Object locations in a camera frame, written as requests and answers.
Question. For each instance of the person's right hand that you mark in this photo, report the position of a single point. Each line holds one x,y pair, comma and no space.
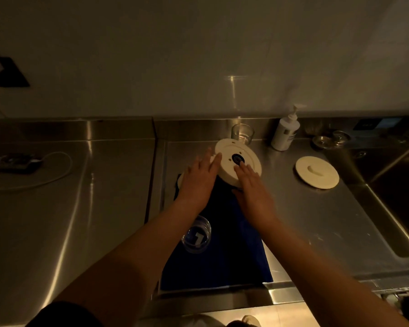
255,200

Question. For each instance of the white pump soap bottle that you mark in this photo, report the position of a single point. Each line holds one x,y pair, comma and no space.
284,136

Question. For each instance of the stainless steel sink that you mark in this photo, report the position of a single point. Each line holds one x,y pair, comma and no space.
395,200

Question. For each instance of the person's dark sleeve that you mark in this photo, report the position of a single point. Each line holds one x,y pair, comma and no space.
64,316

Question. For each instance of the tall clear drinking glass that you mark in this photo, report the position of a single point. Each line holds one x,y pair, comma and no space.
243,132

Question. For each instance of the black control panel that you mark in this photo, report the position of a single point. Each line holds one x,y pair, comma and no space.
366,124

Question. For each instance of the black power strip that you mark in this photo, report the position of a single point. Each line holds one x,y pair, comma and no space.
17,163

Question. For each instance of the glass kettle with cream base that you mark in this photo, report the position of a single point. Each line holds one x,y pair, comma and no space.
228,149

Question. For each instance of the short clear drinking glass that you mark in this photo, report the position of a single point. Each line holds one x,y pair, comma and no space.
197,243

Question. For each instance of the person's left forearm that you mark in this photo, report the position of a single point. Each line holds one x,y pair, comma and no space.
133,269

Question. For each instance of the flat metal sink strainer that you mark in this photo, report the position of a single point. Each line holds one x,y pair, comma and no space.
322,142

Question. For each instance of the person's right forearm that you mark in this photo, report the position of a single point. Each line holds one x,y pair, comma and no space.
327,275

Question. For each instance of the cream round kettle lid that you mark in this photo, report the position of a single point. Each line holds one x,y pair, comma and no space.
327,177

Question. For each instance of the dark blue cloth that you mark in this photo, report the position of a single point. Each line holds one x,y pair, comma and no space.
231,252

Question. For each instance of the person's white shoe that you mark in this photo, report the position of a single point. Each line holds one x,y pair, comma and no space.
251,321

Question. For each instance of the person's left hand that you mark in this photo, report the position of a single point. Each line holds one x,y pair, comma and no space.
197,187

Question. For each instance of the black wall socket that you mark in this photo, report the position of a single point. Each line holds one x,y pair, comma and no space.
12,73

